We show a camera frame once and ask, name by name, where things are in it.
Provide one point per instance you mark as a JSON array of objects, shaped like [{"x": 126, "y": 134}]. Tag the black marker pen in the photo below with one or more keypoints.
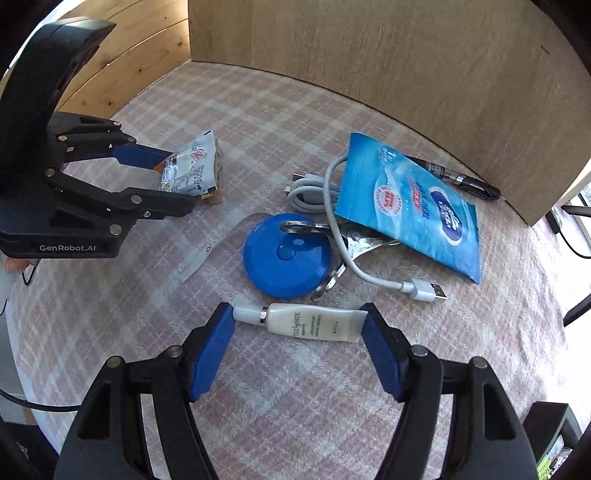
[{"x": 466, "y": 181}]

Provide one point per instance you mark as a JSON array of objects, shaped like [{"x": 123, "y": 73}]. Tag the blue wet wipe packet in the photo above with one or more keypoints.
[{"x": 415, "y": 207}]

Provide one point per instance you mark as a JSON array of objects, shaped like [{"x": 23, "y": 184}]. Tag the person's left hand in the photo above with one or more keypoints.
[{"x": 18, "y": 265}]

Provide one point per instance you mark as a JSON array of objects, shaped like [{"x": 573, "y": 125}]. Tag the white cream tube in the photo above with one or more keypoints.
[{"x": 314, "y": 323}]

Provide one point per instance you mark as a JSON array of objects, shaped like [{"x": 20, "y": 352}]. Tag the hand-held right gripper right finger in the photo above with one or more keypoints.
[{"x": 383, "y": 355}]

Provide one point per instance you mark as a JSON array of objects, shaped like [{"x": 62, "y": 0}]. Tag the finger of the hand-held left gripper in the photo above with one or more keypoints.
[
  {"x": 138, "y": 154},
  {"x": 157, "y": 205}
]

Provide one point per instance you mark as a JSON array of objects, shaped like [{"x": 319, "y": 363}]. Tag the black rectangular tray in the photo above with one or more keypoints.
[{"x": 545, "y": 415}]

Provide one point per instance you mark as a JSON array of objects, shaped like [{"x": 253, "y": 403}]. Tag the light wooden board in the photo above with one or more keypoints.
[{"x": 369, "y": 55}]

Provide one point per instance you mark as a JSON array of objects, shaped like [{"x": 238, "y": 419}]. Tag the white snack packet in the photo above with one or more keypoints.
[{"x": 189, "y": 166}]

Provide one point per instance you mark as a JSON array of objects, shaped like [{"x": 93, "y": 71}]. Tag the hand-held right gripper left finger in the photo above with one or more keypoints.
[{"x": 210, "y": 355}]

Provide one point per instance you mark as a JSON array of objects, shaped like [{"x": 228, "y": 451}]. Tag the blue round tape measure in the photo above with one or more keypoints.
[{"x": 277, "y": 263}]

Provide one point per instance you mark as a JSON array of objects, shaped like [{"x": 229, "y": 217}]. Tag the wooden plank panel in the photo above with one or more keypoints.
[{"x": 138, "y": 55}]

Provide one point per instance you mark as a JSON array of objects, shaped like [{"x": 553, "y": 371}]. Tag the silver metal clip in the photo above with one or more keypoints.
[{"x": 364, "y": 240}]

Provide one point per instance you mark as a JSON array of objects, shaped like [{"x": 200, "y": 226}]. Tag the black inline remote control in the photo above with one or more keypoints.
[{"x": 553, "y": 220}]

